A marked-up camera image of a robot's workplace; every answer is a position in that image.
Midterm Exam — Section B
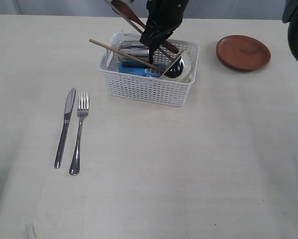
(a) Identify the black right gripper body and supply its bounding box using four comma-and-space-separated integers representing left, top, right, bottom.
140, 15, 182, 50

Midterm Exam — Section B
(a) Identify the shiny steel cup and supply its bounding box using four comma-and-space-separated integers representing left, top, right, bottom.
118, 40, 149, 68

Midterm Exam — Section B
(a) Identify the reddish wooden spoon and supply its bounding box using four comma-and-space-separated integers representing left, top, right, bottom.
111, 0, 179, 53

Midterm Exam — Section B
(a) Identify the wooden chopstick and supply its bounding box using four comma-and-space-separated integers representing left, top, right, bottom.
89, 39, 164, 73
105, 0, 144, 34

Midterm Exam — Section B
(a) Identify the brown wooden plate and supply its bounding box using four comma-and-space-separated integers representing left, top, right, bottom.
216, 35, 271, 72

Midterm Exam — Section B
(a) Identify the silver table knife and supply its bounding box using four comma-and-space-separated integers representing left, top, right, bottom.
54, 88, 76, 169

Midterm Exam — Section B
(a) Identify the silver fork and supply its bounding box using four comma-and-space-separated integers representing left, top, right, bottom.
69, 92, 90, 175

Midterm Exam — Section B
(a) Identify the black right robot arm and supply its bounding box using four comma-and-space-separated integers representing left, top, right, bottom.
140, 0, 188, 64

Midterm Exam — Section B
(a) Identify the blue tissue packet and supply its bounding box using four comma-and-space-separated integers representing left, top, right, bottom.
118, 63, 163, 78

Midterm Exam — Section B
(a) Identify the white perforated plastic basket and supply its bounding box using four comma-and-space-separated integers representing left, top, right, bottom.
99, 39, 199, 107

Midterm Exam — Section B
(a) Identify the white bowl dark inside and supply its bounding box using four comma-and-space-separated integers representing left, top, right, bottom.
159, 49, 193, 83

